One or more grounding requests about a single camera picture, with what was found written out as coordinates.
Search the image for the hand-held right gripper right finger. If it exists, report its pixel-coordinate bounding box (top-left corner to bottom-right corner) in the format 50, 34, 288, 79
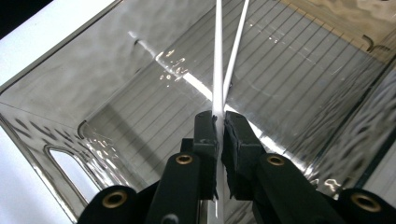
221, 111, 347, 224

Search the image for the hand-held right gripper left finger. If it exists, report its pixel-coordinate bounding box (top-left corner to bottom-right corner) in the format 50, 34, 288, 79
145, 110, 219, 224

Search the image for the clear grey plastic basket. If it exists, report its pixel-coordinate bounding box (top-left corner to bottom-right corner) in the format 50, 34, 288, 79
0, 0, 396, 224

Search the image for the white chopstick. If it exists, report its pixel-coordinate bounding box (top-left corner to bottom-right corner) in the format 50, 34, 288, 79
211, 0, 226, 224
221, 0, 251, 101

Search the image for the white table mat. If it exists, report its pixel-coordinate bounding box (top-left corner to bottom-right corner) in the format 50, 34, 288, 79
0, 0, 396, 224

